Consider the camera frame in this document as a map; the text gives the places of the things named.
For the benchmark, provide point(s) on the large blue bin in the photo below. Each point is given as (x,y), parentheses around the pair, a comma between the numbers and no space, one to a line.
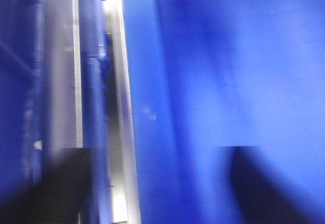
(212,73)

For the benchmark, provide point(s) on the steel divider rail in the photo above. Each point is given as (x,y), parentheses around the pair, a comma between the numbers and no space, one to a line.
(63,86)

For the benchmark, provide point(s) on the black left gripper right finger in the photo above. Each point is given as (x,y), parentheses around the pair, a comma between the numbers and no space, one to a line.
(262,192)

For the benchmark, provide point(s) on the long blue bin left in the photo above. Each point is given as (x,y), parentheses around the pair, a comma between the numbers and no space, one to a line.
(22,23)

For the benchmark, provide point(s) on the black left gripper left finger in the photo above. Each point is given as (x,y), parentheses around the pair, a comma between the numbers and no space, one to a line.
(58,197)

